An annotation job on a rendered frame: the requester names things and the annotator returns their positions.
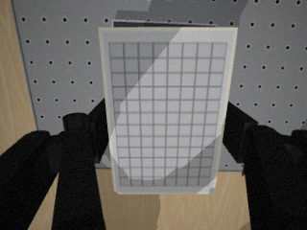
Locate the white deep-well block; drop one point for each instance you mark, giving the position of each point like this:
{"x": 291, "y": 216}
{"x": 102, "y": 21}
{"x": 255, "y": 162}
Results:
{"x": 166, "y": 93}

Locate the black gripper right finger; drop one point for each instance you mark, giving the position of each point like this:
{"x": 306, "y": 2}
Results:
{"x": 273, "y": 167}

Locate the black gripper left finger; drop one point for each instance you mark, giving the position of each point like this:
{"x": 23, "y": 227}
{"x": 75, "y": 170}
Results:
{"x": 29, "y": 167}

